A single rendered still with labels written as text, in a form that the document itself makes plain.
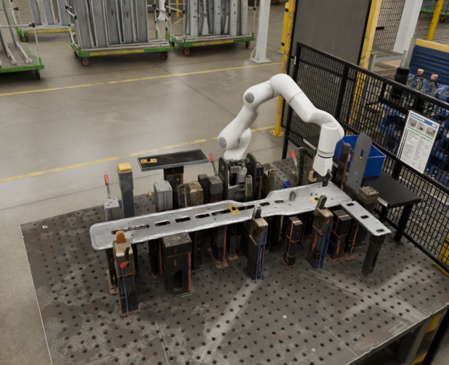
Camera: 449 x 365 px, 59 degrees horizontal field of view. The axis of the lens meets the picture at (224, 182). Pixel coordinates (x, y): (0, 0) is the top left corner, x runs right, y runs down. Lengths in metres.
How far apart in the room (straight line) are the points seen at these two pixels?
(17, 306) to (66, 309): 1.14
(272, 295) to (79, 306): 0.92
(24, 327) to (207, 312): 1.44
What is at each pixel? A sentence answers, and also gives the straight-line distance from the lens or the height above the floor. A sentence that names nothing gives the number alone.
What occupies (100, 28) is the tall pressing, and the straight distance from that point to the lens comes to 8.64.
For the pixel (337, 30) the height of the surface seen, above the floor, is 1.47.
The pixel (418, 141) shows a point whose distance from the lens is 2.40.
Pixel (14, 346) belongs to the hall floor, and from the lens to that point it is 2.95.
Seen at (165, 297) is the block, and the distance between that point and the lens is 2.02.
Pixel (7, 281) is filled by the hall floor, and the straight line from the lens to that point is 3.38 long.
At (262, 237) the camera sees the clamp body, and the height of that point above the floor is 0.97.
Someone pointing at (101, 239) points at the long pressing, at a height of 1.00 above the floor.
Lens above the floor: 2.18
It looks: 31 degrees down
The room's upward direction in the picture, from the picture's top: 3 degrees clockwise
